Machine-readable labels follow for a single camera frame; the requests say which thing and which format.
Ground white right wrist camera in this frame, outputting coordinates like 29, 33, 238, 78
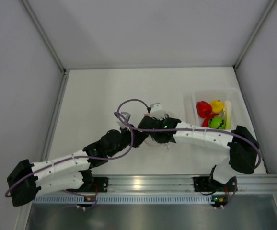
148, 103, 166, 120

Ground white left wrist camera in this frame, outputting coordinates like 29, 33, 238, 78
115, 112, 131, 129

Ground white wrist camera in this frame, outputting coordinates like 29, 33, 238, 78
115, 112, 131, 129
148, 103, 166, 120

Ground green toy pepper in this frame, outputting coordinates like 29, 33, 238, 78
208, 116, 226, 130

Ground pale green toy celery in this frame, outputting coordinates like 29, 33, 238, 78
223, 100, 232, 130

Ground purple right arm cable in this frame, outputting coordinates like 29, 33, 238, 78
116, 98, 263, 168

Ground yellow toy pear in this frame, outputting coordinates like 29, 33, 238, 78
210, 100, 224, 114

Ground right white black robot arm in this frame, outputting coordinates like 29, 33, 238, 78
138, 116, 261, 190

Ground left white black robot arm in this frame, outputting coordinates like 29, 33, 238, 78
5, 128, 148, 207

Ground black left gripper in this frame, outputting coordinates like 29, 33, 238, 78
107, 123, 149, 157

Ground aluminium frame post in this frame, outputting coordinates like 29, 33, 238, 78
19, 0, 66, 74

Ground red toy chili pepper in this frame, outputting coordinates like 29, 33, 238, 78
202, 114, 219, 127

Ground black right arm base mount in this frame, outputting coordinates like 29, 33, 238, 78
193, 166, 236, 196

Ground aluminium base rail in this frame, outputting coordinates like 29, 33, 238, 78
98, 174, 277, 194

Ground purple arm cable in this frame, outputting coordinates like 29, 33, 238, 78
116, 98, 263, 168
4, 111, 134, 197

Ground clear polka dot zip bag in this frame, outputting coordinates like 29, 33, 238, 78
139, 107, 180, 150

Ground slotted white cable duct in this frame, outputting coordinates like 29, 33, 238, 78
33, 194, 216, 205

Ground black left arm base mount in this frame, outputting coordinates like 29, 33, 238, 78
67, 177, 108, 193

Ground white plastic basket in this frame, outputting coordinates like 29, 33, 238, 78
184, 88, 246, 129

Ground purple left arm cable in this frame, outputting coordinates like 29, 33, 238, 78
4, 111, 134, 197

